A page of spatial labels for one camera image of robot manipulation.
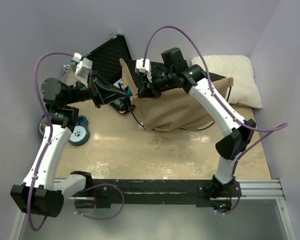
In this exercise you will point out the green blue poker chip roll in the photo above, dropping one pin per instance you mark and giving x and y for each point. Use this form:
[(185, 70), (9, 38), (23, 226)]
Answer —
[(119, 106)]

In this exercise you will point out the teal plastic clip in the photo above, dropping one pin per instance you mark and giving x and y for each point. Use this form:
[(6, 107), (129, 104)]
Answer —
[(130, 91)]

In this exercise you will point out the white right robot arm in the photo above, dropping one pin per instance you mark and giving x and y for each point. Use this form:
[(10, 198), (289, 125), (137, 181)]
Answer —
[(196, 82)]

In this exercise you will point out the orange and teal toy block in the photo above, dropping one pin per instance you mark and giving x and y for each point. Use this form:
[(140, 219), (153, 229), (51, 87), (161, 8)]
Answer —
[(73, 62)]

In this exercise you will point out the white playing card deck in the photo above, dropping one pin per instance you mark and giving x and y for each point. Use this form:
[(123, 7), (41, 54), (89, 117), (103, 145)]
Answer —
[(121, 84)]

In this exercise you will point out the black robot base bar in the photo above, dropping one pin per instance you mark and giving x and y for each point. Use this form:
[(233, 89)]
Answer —
[(202, 193)]

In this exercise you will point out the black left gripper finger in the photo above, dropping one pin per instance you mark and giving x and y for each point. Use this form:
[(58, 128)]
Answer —
[(107, 86), (107, 98)]

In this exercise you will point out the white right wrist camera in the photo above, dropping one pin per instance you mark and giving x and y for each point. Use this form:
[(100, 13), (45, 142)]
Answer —
[(143, 67)]

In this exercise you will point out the teal double pet bowl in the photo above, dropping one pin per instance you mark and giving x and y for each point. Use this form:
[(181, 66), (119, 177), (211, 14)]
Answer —
[(75, 130)]

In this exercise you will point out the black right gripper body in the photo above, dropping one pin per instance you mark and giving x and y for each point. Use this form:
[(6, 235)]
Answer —
[(159, 82)]

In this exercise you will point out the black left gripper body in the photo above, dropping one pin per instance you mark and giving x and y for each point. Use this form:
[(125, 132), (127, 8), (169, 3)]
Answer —
[(95, 91)]

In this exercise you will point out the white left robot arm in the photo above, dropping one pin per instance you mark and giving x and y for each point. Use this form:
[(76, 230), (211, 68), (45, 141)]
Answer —
[(38, 194)]

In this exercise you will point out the beige fabric pet tent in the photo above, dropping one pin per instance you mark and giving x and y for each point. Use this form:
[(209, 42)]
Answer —
[(175, 109)]

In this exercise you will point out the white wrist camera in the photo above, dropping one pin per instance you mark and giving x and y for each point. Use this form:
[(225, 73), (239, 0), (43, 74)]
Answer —
[(143, 67), (83, 68)]

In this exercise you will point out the black poker chip case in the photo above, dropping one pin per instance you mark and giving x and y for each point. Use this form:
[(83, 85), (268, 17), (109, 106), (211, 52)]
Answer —
[(106, 58)]

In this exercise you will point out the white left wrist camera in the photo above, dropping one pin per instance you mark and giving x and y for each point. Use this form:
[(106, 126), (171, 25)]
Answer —
[(83, 68)]

